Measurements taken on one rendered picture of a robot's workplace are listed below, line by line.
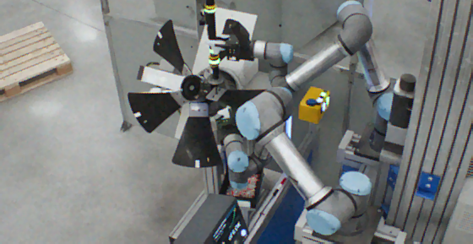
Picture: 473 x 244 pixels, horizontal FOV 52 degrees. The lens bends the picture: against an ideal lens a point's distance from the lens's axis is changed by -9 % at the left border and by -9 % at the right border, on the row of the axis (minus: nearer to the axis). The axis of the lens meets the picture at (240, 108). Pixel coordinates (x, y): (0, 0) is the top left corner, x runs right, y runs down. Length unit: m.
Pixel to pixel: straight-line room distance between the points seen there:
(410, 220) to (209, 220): 0.82
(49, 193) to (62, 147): 0.49
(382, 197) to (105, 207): 2.03
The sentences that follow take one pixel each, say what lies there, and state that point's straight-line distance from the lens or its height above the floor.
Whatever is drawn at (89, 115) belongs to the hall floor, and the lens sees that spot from 4.39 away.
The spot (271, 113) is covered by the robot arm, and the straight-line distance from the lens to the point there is 1.79.
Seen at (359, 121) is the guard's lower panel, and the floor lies 0.67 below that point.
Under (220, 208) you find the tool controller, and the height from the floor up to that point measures 1.25.
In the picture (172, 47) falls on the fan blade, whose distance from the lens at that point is 2.48.
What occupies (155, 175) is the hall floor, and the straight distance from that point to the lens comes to 3.73.
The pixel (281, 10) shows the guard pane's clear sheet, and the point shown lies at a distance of 2.89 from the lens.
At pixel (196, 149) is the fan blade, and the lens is 2.40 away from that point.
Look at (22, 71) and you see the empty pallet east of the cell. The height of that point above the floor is 0.14.
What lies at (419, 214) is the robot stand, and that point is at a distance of 2.12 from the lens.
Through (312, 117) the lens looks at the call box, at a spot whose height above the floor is 1.01.
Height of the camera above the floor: 2.60
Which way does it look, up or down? 38 degrees down
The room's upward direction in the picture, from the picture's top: 3 degrees counter-clockwise
